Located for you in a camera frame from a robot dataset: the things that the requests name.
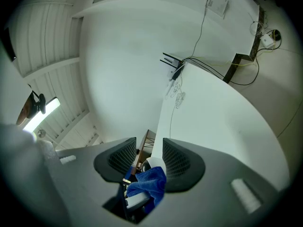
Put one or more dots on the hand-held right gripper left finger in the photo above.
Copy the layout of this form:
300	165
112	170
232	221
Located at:
94	185

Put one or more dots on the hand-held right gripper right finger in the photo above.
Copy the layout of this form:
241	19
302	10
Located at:
201	193

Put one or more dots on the blue cloth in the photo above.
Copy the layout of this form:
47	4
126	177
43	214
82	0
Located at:
149	181

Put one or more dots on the wooden desk with black legs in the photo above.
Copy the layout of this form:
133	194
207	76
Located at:
144	145

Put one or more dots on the round ceiling smoke detector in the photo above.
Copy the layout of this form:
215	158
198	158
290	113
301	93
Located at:
41	133

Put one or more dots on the white standing desk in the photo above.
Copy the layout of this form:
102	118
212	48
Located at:
213	115

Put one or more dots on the long ceiling lamp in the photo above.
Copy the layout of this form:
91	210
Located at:
45	112

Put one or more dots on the white router with black antennas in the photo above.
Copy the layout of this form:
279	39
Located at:
177	74

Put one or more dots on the white square floor adapter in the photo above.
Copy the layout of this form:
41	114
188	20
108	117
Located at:
267	41

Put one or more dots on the black round floor device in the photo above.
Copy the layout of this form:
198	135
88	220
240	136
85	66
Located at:
277	34

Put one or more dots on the white wall box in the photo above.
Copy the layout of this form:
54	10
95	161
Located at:
216	2

